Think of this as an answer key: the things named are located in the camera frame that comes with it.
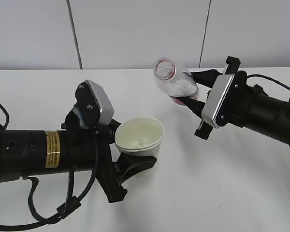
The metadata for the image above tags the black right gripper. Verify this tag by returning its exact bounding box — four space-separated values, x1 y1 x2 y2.
182 56 247 140

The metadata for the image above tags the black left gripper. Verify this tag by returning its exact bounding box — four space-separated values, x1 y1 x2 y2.
60 111 157 203

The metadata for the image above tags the white paper cup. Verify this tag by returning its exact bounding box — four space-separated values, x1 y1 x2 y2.
115 117 164 158

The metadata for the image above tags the clear water bottle red label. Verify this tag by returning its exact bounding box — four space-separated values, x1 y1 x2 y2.
153 58 199 105

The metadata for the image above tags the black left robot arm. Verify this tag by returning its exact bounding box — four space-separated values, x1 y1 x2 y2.
0 114 156 203

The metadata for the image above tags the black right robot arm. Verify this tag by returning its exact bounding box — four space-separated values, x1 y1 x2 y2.
179 57 290 147

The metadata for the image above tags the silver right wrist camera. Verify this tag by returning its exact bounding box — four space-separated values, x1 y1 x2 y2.
202 74 235 129

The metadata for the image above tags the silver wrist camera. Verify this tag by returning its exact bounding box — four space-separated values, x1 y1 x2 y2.
202 74 235 129
72 80 115 129

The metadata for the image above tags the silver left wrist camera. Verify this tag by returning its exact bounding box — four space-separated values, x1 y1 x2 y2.
72 80 115 129

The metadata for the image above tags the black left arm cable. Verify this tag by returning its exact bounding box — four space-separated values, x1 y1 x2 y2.
0 99 100 227

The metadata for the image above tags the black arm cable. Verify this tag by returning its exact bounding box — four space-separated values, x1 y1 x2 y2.
246 74 290 107
0 99 100 227

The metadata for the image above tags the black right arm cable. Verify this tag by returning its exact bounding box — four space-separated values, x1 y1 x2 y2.
246 74 290 107

